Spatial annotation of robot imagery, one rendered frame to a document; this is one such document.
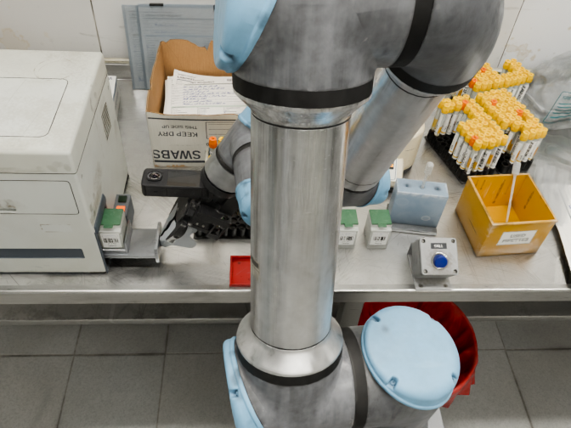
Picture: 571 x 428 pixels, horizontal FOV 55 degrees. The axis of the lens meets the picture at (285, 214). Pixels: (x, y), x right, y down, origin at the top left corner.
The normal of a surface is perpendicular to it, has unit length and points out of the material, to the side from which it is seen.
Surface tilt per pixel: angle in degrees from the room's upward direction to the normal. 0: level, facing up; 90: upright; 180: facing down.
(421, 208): 90
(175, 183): 3
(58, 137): 0
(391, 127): 111
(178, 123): 98
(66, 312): 3
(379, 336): 10
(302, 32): 78
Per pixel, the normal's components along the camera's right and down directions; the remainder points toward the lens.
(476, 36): 0.61, 0.63
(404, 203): -0.09, 0.73
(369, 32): 0.15, 0.77
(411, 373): 0.22, -0.65
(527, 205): -0.99, 0.05
